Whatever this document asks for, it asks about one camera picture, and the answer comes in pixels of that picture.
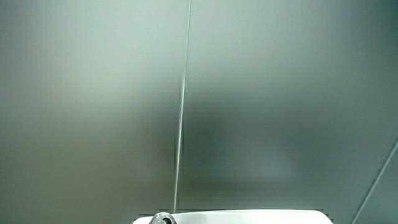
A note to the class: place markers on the grey round knob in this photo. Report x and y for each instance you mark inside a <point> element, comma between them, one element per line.
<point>162,219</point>

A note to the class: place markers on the white plastic housing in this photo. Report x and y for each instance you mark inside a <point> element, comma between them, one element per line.
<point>248,217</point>

